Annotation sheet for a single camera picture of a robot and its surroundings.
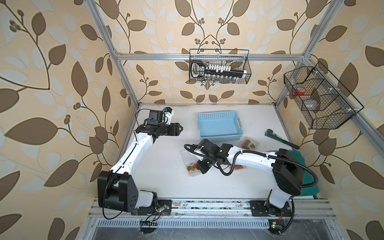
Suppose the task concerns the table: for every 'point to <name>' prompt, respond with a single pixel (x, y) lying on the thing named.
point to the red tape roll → (300, 91)
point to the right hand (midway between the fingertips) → (197, 166)
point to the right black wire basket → (323, 102)
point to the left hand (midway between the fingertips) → (174, 126)
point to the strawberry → (189, 168)
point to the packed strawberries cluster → (247, 144)
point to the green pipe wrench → (269, 133)
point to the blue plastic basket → (219, 126)
